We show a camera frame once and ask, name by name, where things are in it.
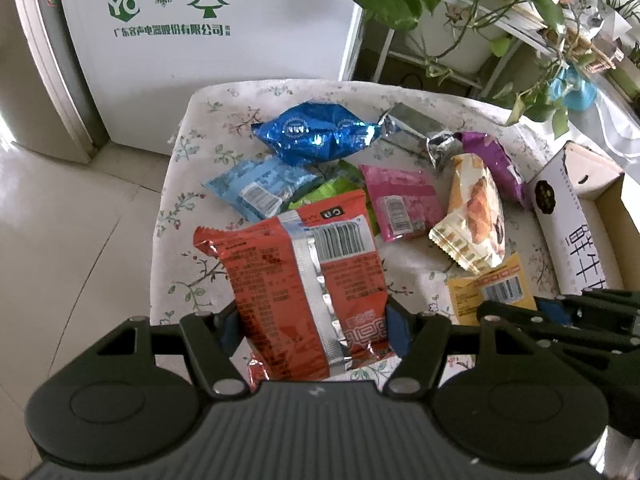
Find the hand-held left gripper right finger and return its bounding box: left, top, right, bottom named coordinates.
left=382, top=300, right=523, bottom=395

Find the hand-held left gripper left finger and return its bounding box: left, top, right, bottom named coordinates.
left=94, top=302, right=249, bottom=395

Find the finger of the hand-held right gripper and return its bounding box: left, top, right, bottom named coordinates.
left=477, top=301, right=640, bottom=401
left=536, top=289, right=640, bottom=335

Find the red snack packet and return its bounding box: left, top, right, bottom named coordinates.
left=194, top=191, right=401, bottom=393

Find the cardboard box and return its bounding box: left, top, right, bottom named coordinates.
left=527, top=140, right=640, bottom=296

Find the pink snack packet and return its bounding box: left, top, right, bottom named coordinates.
left=359, top=164, right=446, bottom=243

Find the light blue snack packet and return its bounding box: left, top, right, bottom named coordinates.
left=202, top=157, right=323, bottom=222

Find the yellow snack packet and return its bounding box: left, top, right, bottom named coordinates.
left=445, top=252, right=538, bottom=326

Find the cream croissant snack packet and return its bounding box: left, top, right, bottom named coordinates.
left=429, top=154, right=506, bottom=275

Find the green snack packet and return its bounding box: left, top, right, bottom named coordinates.
left=289, top=160, right=371, bottom=211

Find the purple snack packet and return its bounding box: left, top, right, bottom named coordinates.
left=460, top=131, right=531, bottom=208

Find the table with translucent cover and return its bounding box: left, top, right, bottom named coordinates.
left=565, top=72, right=640, bottom=166

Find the floral tablecloth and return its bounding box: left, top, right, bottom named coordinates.
left=150, top=80, right=576, bottom=396

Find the silver foil snack packet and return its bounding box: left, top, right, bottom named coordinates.
left=377, top=102, right=463, bottom=173

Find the shiny blue snack packet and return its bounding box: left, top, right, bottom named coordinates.
left=251, top=102, right=381, bottom=166

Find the blue plastic toy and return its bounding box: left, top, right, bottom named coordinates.
left=547, top=67, right=598, bottom=111

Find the white refrigerator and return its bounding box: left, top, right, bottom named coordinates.
left=52, top=0, right=376, bottom=157

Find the white flower-print plant pot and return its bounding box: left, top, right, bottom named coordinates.
left=405, top=0, right=507, bottom=73

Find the white metal plant stand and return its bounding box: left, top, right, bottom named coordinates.
left=372, top=0, right=556, bottom=106

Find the grey door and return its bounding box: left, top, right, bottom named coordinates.
left=10, top=0, right=111, bottom=163

